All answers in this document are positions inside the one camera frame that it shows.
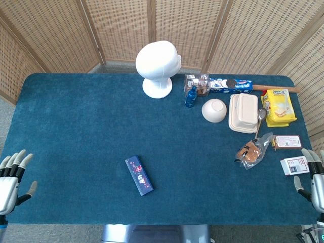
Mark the blue spray bottle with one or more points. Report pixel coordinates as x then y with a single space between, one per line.
191 98

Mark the woven bamboo folding screen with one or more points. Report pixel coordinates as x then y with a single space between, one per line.
121 25

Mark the white foam mannequin head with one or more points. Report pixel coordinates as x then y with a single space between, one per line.
157 63

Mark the beige lunch box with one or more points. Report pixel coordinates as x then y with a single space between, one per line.
244 114

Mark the yellow snack bag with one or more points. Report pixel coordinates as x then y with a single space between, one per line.
278 108

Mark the white and red small box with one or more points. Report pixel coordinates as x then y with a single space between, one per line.
293 165

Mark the blue Oreo cookie box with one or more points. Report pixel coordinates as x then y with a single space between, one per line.
238 85

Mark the clear plastic cookie box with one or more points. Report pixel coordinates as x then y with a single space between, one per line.
197 83

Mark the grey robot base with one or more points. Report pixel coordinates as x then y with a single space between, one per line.
152 234

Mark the bread in clear bag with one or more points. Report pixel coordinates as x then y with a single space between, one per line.
251 152

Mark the blue glasses case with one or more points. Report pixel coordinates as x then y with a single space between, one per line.
139 176

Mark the metal spoon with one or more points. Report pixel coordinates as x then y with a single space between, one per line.
262 114

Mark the wooden rolling pin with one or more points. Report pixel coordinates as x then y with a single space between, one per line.
278 88

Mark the white upturned bowl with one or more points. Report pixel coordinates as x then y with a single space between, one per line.
214 111

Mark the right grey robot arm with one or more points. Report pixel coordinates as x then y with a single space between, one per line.
317 230

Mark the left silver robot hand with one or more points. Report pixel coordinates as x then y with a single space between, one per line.
7 192

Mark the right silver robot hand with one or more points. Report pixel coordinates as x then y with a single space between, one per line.
318 189

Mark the blue table cloth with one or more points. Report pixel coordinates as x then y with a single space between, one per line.
177 126

